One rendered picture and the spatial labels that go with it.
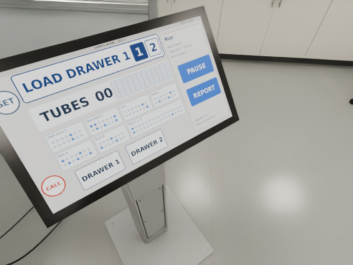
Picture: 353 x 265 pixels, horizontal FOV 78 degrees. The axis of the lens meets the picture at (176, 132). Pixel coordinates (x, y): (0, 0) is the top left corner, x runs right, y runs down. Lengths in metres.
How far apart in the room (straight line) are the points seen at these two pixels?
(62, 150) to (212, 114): 0.36
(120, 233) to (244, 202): 0.81
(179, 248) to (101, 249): 0.45
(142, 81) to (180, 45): 0.13
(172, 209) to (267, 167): 0.78
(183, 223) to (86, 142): 1.06
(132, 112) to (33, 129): 0.19
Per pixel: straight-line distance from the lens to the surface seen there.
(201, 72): 0.57
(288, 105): 2.37
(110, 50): 0.50
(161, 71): 0.52
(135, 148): 0.49
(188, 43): 0.57
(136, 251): 1.41
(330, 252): 1.70
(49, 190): 0.49
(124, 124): 0.48
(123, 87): 0.49
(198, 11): 0.61
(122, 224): 1.47
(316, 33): 2.86
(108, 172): 0.49
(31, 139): 0.48
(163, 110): 0.51
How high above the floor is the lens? 1.40
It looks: 49 degrees down
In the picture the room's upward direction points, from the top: 1 degrees clockwise
